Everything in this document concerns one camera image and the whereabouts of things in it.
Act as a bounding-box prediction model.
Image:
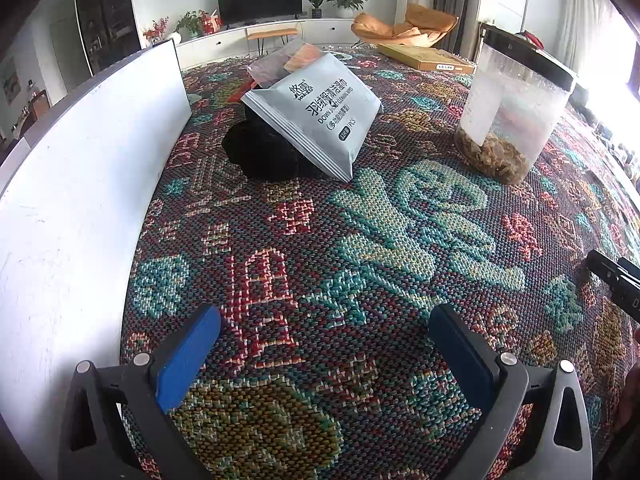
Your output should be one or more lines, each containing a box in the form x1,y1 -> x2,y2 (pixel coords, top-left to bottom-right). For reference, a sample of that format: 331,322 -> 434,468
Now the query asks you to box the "green potted plant with red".
175,9 -> 223,37

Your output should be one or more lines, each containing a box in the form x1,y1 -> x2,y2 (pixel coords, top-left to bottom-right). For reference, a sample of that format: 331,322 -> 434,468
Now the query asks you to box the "red cloth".
515,31 -> 548,51

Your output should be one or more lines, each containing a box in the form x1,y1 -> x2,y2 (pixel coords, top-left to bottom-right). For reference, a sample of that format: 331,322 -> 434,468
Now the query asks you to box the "clear jar with black lid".
454,25 -> 578,186

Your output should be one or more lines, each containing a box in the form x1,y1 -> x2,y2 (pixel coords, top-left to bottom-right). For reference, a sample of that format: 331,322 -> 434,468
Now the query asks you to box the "wooden stool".
246,27 -> 299,56

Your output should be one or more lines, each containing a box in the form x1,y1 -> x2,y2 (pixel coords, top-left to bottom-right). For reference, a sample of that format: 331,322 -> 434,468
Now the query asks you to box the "white board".
0,39 -> 193,441

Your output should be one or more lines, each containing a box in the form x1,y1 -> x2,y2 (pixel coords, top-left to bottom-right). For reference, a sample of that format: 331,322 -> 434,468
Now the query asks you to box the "black cloth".
221,119 -> 331,182

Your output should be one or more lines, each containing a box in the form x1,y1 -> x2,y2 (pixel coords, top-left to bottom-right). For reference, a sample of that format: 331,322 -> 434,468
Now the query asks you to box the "framed wall picture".
0,57 -> 23,106

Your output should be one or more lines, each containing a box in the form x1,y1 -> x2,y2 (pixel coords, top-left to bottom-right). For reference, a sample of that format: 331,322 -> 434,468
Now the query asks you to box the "flat cardboard box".
376,42 -> 478,72

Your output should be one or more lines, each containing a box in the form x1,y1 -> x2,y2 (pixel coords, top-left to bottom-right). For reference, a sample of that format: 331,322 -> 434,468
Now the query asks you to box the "white television cabinet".
170,16 -> 371,68

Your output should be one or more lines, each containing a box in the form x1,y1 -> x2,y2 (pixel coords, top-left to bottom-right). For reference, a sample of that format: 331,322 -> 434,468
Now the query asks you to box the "clear bag with orange content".
246,40 -> 323,90

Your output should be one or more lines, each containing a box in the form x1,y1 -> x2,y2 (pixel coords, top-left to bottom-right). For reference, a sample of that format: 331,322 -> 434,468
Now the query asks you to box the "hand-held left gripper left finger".
57,304 -> 223,480

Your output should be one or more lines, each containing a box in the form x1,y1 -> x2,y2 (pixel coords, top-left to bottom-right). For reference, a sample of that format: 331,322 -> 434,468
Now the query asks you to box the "colourful patterned woven blanket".
120,42 -> 640,480

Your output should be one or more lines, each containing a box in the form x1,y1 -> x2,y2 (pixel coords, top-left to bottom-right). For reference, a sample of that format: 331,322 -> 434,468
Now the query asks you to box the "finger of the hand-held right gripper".
582,249 -> 640,322

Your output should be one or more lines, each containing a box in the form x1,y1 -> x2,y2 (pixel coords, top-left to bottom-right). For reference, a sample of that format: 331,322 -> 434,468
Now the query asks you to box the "orange lounge chair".
350,2 -> 459,51

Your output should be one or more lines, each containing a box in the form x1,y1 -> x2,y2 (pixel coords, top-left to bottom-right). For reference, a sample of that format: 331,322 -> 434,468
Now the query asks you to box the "white sheer curtain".
555,0 -> 640,96

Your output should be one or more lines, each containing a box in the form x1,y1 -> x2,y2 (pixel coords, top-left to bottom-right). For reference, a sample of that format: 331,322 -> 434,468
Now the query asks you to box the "red flower bouquet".
142,17 -> 170,48

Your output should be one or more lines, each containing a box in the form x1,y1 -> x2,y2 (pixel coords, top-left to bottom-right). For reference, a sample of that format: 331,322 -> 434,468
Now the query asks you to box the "grey wipes packet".
241,51 -> 385,183

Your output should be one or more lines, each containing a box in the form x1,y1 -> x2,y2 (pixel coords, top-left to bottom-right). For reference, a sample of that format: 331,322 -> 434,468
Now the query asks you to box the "wooden side table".
20,89 -> 53,128

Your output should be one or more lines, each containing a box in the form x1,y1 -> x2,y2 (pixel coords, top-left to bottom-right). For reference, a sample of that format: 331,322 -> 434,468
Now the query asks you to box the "dark glass cabinet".
74,0 -> 141,73

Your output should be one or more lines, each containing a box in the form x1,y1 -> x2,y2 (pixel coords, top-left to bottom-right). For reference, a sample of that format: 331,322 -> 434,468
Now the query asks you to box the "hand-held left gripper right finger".
427,302 -> 594,480

